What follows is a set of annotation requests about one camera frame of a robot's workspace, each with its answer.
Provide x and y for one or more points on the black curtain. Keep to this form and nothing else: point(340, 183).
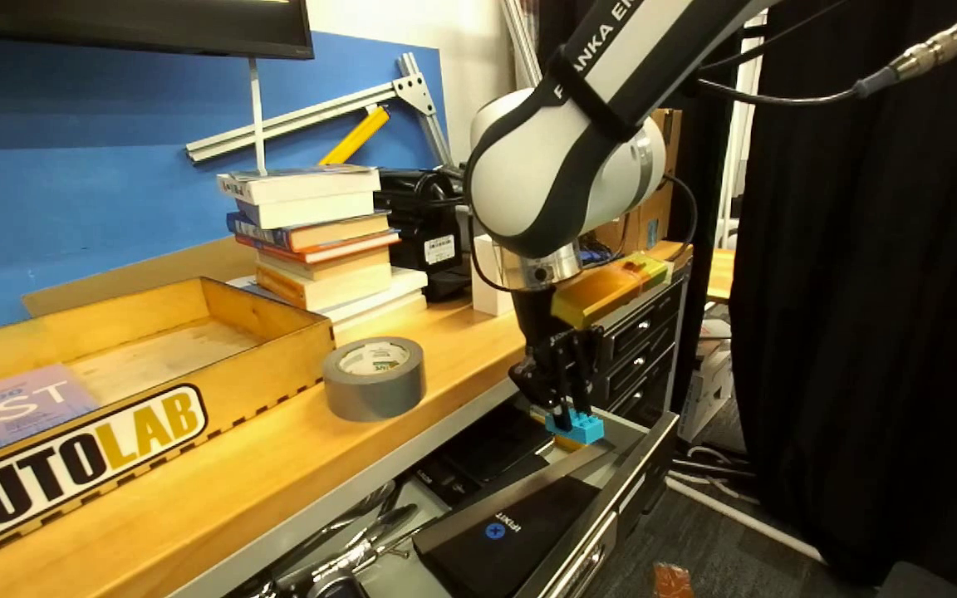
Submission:
point(877, 276)

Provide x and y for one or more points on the white hardcover book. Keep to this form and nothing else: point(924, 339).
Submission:
point(300, 183)

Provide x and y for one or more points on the flat black case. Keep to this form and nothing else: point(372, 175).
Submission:
point(489, 453)

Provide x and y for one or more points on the red edged book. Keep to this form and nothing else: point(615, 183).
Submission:
point(333, 251)

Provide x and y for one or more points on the black device with label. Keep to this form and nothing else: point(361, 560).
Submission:
point(425, 237)

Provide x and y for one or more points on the yellow bar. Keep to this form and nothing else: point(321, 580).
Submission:
point(353, 136)

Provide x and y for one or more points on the black case with blue circle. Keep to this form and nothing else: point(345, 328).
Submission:
point(501, 550)

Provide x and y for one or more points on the blue spined tan book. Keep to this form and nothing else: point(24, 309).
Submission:
point(324, 234)

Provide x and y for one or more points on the silver aluminium extrusion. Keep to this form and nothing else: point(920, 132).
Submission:
point(516, 44)

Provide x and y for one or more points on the metal tools pile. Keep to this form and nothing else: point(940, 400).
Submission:
point(333, 550)

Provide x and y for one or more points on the orange floor scrap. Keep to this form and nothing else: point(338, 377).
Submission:
point(672, 582)

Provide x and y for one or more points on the black yellow AUTOLAB sign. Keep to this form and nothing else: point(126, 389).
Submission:
point(67, 469)

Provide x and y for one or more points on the black small drawer stack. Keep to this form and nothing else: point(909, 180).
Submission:
point(639, 354)

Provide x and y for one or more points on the thick cream book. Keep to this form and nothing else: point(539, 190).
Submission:
point(331, 282)

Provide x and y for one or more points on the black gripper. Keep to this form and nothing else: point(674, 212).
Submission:
point(550, 359)

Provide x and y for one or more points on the purple UIST sign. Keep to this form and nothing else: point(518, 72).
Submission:
point(7, 409)

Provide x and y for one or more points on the grey duct tape roll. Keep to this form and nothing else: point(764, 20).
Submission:
point(375, 380)

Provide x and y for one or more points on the long aluminium rail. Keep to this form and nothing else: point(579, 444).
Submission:
point(300, 116)

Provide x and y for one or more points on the large flat white book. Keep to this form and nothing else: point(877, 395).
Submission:
point(383, 297)

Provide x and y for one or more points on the blue wall board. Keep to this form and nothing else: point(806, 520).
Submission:
point(67, 188)

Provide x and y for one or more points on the wooden tray box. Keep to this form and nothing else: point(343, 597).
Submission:
point(247, 333)

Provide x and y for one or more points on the white paperback book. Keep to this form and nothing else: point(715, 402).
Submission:
point(307, 209)

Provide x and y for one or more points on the black monitor screen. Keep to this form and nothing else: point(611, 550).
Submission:
point(123, 20)

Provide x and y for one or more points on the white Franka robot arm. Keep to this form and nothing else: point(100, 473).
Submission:
point(564, 167)

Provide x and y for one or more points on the thin white rod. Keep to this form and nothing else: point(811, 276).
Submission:
point(257, 111)

